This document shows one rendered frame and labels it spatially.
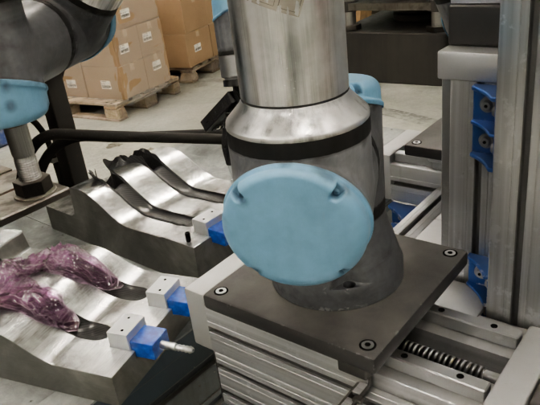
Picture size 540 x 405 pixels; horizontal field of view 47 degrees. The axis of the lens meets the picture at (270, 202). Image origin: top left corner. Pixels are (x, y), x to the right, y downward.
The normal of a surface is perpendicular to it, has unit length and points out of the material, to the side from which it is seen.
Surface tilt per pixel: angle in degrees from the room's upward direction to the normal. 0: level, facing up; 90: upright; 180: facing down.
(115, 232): 90
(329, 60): 90
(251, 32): 90
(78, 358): 0
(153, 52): 82
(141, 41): 89
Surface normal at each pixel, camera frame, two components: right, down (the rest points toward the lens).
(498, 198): -0.61, 0.41
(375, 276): 0.43, 0.05
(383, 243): 0.72, -0.09
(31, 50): 0.97, -0.07
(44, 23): 0.79, -0.46
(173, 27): -0.43, 0.44
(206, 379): 0.77, 0.20
